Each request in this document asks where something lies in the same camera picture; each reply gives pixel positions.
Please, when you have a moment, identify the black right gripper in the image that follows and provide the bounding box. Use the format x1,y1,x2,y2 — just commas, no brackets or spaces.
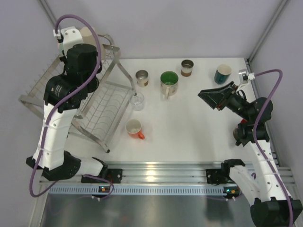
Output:
198,81,251,122

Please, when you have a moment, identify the steel cup with cork base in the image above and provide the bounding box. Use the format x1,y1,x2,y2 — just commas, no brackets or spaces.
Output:
181,59,194,77

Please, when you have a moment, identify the dark brown mug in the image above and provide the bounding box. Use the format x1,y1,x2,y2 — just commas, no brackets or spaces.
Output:
233,126,243,146

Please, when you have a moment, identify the tall beige cup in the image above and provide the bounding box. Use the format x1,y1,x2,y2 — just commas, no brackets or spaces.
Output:
80,26,97,47

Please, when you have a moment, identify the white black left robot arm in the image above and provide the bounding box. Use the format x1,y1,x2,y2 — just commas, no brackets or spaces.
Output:
26,44,108,183

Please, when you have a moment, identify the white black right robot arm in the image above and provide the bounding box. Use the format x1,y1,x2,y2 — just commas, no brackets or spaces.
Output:
198,82,303,227

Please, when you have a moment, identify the stainless steel dish rack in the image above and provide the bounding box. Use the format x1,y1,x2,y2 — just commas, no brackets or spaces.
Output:
18,34,138,154

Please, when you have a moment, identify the dark teal cup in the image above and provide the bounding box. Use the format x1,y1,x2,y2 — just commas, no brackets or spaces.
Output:
214,64,232,85

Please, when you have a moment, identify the floral mug green inside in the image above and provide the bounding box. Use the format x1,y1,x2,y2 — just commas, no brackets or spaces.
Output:
160,71,178,99

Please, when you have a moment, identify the steel cup with brown band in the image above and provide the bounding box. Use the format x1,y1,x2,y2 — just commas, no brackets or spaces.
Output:
135,70,149,87

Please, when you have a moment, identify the clear glass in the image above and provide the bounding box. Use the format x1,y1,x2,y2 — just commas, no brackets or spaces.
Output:
130,92,144,111

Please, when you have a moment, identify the orange mug white inside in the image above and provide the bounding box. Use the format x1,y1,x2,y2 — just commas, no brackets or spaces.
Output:
125,119,145,140

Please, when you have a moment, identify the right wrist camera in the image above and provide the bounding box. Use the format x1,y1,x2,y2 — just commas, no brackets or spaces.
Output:
236,69,255,92

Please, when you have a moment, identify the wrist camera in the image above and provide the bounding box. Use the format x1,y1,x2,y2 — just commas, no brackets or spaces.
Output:
53,26,84,57
236,69,255,92

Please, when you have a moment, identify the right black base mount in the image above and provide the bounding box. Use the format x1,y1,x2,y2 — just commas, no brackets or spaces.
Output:
205,159,234,186

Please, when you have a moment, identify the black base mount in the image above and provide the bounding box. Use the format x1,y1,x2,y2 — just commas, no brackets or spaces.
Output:
81,166,123,183
205,159,234,186

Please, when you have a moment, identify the aluminium mounting rail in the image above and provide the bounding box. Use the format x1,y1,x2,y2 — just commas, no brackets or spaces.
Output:
40,160,294,185

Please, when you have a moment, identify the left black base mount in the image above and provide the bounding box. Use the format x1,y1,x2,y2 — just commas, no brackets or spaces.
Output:
81,166,123,183

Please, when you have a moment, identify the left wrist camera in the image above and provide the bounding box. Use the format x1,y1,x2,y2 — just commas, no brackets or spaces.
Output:
53,26,84,57

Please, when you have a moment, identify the perforated cable duct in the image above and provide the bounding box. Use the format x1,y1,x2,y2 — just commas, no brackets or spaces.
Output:
49,185,226,196

